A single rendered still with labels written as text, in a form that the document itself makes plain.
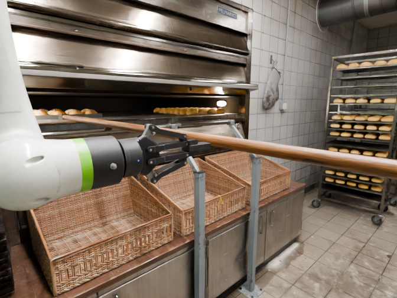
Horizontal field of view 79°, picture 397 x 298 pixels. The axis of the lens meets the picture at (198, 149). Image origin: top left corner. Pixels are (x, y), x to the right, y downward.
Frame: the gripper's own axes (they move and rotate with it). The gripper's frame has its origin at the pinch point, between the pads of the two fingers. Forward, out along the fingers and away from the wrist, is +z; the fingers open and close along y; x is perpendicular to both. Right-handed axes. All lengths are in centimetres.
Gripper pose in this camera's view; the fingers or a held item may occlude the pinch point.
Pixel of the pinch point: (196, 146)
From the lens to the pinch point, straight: 59.3
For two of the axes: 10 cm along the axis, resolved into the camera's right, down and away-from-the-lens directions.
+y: 0.0, 9.8, 1.9
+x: 6.6, 1.4, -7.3
